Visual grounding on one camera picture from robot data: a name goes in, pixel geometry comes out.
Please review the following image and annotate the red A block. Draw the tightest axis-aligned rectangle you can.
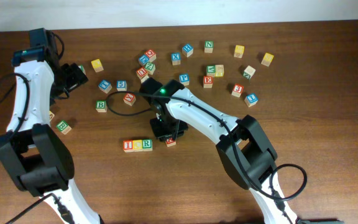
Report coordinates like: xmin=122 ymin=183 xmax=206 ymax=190
xmin=165 ymin=138 xmax=177 ymax=147

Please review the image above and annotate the green R block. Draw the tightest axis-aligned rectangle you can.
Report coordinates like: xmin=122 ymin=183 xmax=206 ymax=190
xmin=142 ymin=139 xmax=153 ymax=151

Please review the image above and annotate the yellow C block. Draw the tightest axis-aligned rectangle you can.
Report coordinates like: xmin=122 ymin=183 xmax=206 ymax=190
xmin=132 ymin=139 xmax=143 ymax=152

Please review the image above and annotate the red I block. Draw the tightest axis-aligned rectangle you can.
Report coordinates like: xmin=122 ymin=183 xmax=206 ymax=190
xmin=123 ymin=140 xmax=134 ymax=152

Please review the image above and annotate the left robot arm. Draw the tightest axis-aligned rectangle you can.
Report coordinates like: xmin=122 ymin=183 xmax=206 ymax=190
xmin=0 ymin=28 xmax=103 ymax=223

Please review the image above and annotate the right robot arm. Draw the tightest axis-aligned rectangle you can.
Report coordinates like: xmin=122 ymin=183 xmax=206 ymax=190
xmin=139 ymin=78 xmax=298 ymax=223

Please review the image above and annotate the green J block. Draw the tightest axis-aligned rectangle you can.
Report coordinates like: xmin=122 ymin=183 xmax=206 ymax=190
xmin=79 ymin=65 xmax=86 ymax=75

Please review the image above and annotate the yellow block upper left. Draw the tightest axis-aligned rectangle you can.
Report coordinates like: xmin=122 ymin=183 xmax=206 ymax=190
xmin=91 ymin=59 xmax=104 ymax=72

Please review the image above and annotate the blue T block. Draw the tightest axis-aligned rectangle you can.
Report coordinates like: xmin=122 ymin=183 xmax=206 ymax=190
xmin=98 ymin=80 xmax=112 ymax=93

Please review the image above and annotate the yellow block far left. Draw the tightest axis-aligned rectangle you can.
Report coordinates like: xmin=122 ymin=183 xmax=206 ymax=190
xmin=49 ymin=111 xmax=55 ymax=121

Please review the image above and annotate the green B block upper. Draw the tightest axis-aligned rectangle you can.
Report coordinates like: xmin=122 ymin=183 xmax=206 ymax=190
xmin=96 ymin=101 xmax=107 ymax=113

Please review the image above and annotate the green b block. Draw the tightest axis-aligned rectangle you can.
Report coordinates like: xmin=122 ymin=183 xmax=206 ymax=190
xmin=96 ymin=101 xmax=107 ymax=113
xmin=56 ymin=120 xmax=71 ymax=134

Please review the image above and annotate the red Y block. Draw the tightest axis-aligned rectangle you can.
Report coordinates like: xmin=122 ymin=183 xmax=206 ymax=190
xmin=123 ymin=93 xmax=136 ymax=106

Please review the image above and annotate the green B block lower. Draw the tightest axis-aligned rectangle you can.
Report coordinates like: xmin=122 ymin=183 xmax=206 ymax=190
xmin=56 ymin=120 xmax=71 ymax=134

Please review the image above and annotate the blue P block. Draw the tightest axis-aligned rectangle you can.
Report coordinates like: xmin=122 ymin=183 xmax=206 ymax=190
xmin=179 ymin=73 xmax=190 ymax=86

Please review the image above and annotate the plain wood red-edged block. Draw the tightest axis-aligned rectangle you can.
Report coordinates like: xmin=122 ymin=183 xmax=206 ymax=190
xmin=140 ymin=75 xmax=149 ymax=83

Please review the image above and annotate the blue 5 block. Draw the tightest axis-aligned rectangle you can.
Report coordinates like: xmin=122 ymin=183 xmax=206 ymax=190
xmin=116 ymin=80 xmax=127 ymax=91

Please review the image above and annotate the red U block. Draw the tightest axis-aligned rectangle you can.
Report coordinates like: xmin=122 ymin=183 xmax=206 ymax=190
xmin=136 ymin=67 xmax=148 ymax=80

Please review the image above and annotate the green Z block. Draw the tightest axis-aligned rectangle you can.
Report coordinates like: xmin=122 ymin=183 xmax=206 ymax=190
xmin=144 ymin=62 xmax=156 ymax=75

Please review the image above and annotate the red E block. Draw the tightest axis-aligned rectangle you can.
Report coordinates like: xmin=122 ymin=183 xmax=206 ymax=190
xmin=203 ymin=76 xmax=213 ymax=88

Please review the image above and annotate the blue X block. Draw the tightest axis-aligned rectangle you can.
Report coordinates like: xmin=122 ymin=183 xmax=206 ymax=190
xmin=171 ymin=52 xmax=181 ymax=65

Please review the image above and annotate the blue D block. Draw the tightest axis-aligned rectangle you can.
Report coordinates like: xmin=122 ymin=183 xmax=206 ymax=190
xmin=139 ymin=54 xmax=149 ymax=66

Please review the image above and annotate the red Q block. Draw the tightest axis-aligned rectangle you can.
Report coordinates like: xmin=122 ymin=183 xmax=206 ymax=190
xmin=145 ymin=49 xmax=157 ymax=63

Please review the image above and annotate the green V block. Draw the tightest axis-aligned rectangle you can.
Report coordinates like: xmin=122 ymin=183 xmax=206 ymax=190
xmin=206 ymin=65 xmax=216 ymax=77

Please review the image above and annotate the yellow 8 block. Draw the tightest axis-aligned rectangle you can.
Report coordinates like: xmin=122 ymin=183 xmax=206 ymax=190
xmin=215 ymin=65 xmax=224 ymax=77

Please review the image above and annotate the blue H block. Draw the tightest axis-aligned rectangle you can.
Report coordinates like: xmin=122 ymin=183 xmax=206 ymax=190
xmin=182 ymin=44 xmax=194 ymax=57

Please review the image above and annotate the red 3 block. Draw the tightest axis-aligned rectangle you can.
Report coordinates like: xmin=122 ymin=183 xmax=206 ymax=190
xmin=231 ymin=84 xmax=244 ymax=98

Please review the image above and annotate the blue L block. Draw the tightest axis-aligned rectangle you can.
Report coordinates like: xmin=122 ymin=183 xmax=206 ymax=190
xmin=244 ymin=93 xmax=259 ymax=107

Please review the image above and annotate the green N block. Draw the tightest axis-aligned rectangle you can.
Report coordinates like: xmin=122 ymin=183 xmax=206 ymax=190
xmin=204 ymin=40 xmax=214 ymax=54

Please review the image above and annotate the plain wood O block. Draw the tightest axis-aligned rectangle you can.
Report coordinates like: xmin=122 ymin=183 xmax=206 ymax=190
xmin=243 ymin=65 xmax=256 ymax=80

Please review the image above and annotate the yellow block upper middle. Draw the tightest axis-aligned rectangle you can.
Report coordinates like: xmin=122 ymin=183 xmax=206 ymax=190
xmin=234 ymin=45 xmax=245 ymax=58

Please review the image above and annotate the yellow block upper right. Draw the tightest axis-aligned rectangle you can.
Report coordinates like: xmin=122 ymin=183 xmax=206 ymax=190
xmin=261 ymin=52 xmax=274 ymax=67

